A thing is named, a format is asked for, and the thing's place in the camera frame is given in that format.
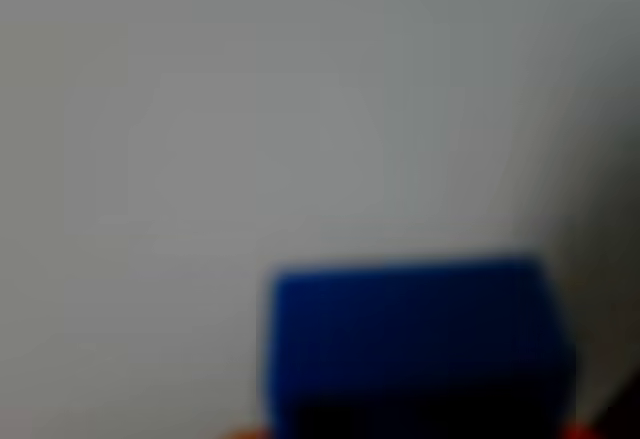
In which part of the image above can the blue toy brick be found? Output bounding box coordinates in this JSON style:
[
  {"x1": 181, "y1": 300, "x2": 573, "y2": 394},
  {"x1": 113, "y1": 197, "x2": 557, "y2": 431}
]
[{"x1": 257, "y1": 254, "x2": 577, "y2": 439}]

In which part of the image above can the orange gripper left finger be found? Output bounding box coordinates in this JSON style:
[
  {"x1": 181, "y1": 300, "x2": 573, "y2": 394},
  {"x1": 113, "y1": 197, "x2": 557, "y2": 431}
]
[{"x1": 219, "y1": 423, "x2": 274, "y2": 439}]

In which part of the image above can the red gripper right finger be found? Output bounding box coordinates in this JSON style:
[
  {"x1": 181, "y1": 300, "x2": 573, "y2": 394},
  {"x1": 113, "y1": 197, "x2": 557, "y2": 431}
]
[{"x1": 558, "y1": 419, "x2": 607, "y2": 439}]

